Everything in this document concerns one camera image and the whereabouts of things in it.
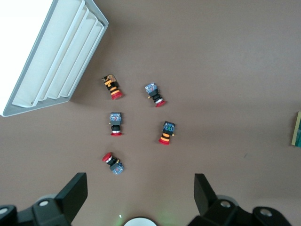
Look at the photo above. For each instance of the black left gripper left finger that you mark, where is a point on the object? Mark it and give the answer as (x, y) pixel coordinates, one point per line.
(73, 195)

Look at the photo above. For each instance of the red button orange collar black block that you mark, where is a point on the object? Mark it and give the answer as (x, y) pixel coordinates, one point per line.
(167, 131)

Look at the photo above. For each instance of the red mushroom button blue block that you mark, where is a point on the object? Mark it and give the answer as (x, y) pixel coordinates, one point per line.
(114, 164)
(116, 122)
(154, 93)

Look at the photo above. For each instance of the red button orange collar yellow block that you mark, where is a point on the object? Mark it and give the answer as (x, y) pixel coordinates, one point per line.
(111, 86)

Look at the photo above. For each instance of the brown table mat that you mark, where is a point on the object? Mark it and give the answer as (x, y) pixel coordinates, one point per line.
(211, 70)

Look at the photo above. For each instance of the white slotted rack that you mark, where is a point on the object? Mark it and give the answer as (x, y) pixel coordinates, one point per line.
(47, 47)

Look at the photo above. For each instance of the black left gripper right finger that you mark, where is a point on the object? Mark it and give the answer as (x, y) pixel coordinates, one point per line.
(204, 195)

